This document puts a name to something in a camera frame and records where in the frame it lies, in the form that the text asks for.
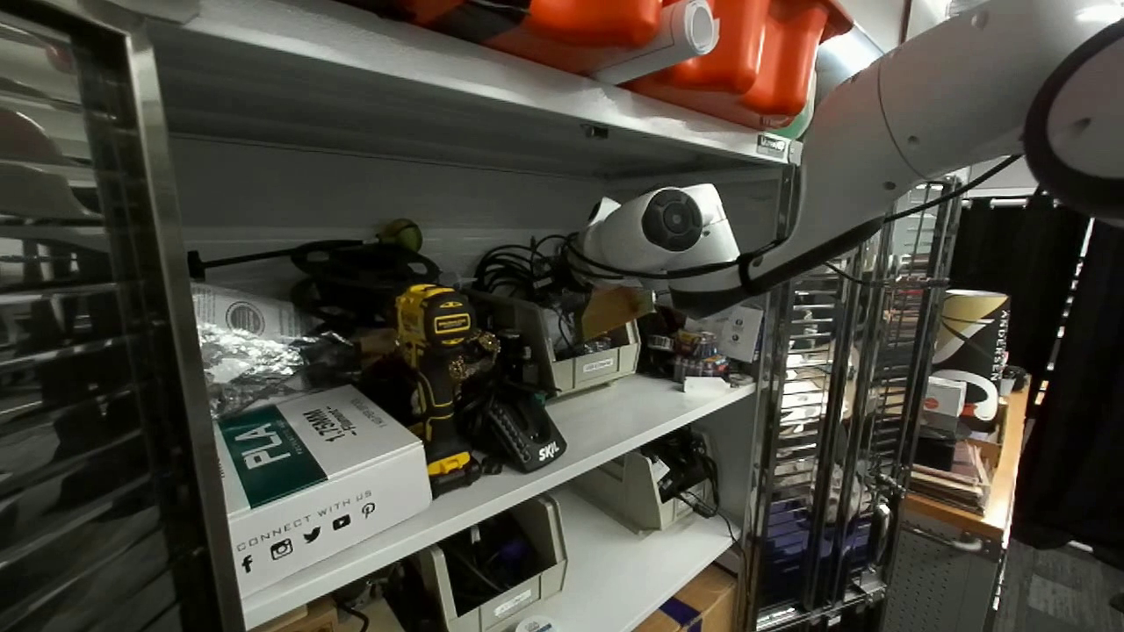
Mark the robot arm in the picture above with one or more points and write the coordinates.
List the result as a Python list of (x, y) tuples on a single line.
[(931, 96)]

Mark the silver foil bag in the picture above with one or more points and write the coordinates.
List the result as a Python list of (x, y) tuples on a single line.
[(250, 364)]

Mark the white metal shelf unit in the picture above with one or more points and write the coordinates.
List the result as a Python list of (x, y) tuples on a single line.
[(606, 421)]

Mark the brown cardboard piece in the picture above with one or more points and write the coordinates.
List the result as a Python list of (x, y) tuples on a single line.
[(610, 309)]

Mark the wooden table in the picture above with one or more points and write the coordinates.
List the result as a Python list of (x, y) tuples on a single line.
[(1001, 491)]

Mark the white rolled tube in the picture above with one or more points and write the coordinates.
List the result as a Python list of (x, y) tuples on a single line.
[(667, 39)]

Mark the white paper bag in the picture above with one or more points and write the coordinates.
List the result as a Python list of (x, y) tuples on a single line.
[(237, 314)]

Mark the yellow-green ball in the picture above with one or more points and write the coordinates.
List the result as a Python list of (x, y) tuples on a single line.
[(401, 234)]

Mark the beige storage bin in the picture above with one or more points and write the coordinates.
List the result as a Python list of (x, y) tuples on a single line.
[(628, 491)]

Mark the steel slatted rack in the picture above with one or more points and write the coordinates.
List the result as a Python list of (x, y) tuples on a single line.
[(105, 351)]

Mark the black curtain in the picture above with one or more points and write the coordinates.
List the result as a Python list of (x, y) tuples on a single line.
[(1071, 395)]

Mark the black white gold banner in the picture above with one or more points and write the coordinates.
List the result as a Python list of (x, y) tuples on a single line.
[(970, 338)]

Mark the black battery charger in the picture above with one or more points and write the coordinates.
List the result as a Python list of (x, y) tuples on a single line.
[(525, 432)]

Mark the white box with green label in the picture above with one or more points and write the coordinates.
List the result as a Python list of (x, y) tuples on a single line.
[(351, 478)]

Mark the grey storage bin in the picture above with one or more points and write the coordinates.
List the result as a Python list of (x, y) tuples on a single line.
[(527, 562), (597, 362)]

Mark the pack of batteries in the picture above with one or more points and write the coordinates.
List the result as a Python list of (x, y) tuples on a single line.
[(698, 355)]

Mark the yellow and black drill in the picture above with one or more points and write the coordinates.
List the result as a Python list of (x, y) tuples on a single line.
[(432, 351)]

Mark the white card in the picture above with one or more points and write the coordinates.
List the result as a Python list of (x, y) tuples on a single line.
[(743, 332)]

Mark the cardboard box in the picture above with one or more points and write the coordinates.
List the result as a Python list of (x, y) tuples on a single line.
[(694, 606)]

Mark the small white box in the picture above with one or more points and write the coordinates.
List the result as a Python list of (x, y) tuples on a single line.
[(944, 397)]

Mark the stack of boards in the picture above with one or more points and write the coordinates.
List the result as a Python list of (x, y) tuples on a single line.
[(953, 483)]

